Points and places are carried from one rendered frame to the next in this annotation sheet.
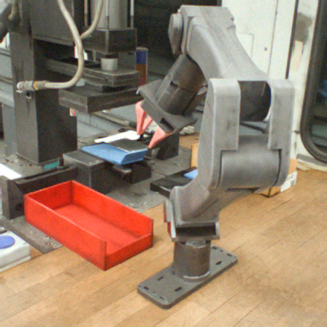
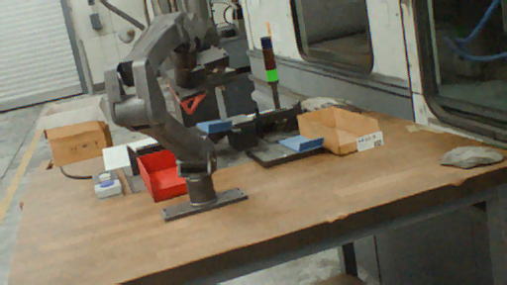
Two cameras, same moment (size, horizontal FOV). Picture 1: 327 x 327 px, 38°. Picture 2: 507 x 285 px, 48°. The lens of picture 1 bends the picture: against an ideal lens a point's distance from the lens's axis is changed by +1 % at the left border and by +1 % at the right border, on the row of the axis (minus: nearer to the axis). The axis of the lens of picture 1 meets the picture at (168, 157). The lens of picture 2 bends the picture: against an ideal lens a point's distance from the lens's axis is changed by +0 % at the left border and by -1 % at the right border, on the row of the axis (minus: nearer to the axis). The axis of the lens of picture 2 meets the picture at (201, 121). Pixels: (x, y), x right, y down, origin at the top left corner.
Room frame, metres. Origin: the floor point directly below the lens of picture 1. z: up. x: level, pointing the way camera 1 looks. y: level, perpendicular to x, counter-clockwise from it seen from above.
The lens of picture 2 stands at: (-0.28, -0.82, 1.37)
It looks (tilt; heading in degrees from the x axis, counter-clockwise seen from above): 12 degrees down; 37
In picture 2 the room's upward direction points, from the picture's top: 12 degrees counter-clockwise
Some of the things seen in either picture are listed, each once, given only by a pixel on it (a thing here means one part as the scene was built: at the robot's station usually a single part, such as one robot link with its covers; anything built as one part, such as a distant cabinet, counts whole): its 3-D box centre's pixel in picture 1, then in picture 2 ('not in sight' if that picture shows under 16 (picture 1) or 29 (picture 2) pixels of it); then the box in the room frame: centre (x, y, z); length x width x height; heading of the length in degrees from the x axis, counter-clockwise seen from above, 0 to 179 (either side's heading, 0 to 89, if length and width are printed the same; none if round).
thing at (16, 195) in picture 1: (18, 193); (140, 157); (0.90, 0.31, 0.95); 0.06 x 0.03 x 0.09; 138
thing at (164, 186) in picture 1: (197, 186); (282, 150); (1.06, -0.07, 0.91); 0.17 x 0.16 x 0.02; 138
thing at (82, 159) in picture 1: (109, 152); (217, 126); (1.08, 0.14, 0.98); 0.20 x 0.10 x 0.01; 138
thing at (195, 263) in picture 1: (191, 255); (200, 190); (0.70, -0.05, 0.94); 0.20 x 0.07 x 0.08; 138
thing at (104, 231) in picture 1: (86, 220); (166, 172); (0.82, 0.15, 0.93); 0.25 x 0.12 x 0.06; 48
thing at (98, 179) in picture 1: (109, 168); (220, 140); (1.08, 0.14, 0.94); 0.20 x 0.10 x 0.07; 138
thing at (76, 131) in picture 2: not in sight; (80, 132); (3.09, 3.07, 0.40); 0.67 x 0.60 x 0.50; 40
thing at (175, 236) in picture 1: (190, 218); (195, 161); (0.70, -0.04, 1.00); 0.09 x 0.06 x 0.06; 101
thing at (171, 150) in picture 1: (168, 141); (291, 116); (1.29, 0.00, 0.95); 0.06 x 0.03 x 0.09; 138
